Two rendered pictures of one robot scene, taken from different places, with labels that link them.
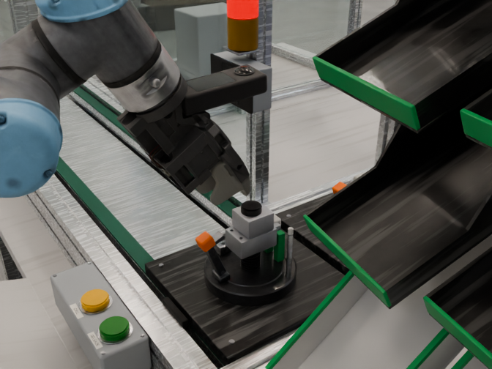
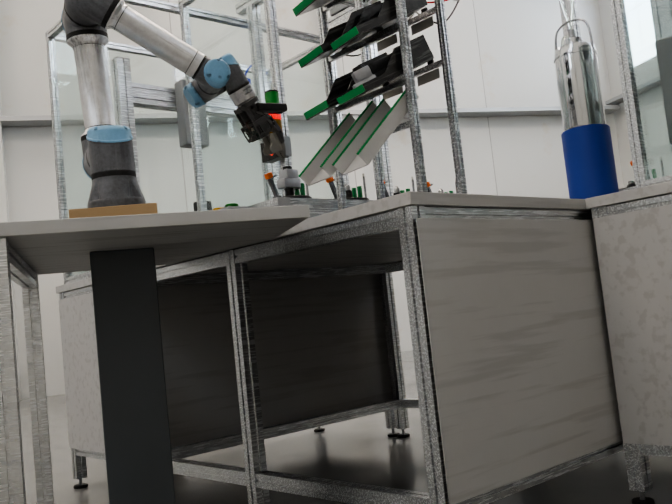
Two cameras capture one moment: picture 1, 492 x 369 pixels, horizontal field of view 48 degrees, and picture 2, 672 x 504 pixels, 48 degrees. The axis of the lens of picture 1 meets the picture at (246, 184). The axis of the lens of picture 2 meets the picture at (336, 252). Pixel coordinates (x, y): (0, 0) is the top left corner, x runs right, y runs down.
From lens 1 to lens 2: 1.94 m
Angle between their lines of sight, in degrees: 35
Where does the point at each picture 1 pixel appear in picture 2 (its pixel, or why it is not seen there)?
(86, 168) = not seen: hidden behind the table
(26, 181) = (223, 76)
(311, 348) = (315, 173)
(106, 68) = (233, 83)
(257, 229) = (290, 173)
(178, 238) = not seen: hidden behind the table
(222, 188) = (274, 145)
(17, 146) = (221, 66)
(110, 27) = (235, 68)
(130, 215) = not seen: hidden behind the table
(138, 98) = (242, 95)
